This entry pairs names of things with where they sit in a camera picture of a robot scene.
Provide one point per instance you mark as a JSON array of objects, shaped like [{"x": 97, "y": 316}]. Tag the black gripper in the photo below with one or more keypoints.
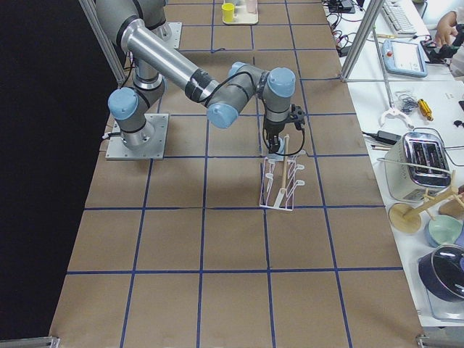
[{"x": 272, "y": 130}]

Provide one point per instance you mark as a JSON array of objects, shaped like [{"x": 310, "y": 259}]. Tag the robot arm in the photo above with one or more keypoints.
[{"x": 136, "y": 28}]

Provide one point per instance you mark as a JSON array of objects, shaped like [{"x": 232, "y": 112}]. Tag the pink plastic cup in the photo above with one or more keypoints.
[{"x": 251, "y": 6}]

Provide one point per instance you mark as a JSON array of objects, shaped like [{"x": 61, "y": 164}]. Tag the yellow plastic cup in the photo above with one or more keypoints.
[{"x": 228, "y": 11}]

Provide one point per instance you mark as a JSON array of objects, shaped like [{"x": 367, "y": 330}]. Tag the person hand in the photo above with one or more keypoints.
[{"x": 446, "y": 29}]

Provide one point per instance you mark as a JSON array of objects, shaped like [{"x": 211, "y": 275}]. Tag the black power adapter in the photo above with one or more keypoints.
[{"x": 384, "y": 137}]

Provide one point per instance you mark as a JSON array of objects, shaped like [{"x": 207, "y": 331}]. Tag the white plastic tray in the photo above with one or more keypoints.
[{"x": 240, "y": 17}]

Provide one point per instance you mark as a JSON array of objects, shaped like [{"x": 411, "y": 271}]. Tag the silver toaster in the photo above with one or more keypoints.
[{"x": 416, "y": 165}]

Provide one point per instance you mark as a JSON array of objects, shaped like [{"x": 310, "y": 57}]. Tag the blue teach pendant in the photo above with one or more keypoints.
[{"x": 403, "y": 58}]

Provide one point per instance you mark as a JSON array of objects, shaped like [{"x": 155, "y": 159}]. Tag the orange screwdriver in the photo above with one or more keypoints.
[{"x": 425, "y": 110}]

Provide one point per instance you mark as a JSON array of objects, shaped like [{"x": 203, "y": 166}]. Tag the white keyboard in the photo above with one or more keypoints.
[{"x": 394, "y": 15}]

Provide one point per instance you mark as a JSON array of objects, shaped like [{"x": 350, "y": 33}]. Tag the teal ceramic bowl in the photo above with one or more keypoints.
[{"x": 443, "y": 229}]

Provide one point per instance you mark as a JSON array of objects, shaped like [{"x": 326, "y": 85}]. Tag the dark blue pot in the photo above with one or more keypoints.
[{"x": 441, "y": 272}]

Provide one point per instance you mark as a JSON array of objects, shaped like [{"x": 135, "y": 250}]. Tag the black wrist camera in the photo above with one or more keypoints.
[{"x": 297, "y": 117}]

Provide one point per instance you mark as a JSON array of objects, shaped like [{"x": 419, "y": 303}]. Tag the white wire cup rack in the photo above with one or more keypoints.
[{"x": 279, "y": 180}]

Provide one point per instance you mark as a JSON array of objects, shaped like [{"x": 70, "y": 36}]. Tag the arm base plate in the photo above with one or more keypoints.
[
  {"x": 170, "y": 33},
  {"x": 147, "y": 143}
]

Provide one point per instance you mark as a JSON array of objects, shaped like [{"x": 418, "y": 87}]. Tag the aluminium frame post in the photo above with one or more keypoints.
[{"x": 362, "y": 33}]

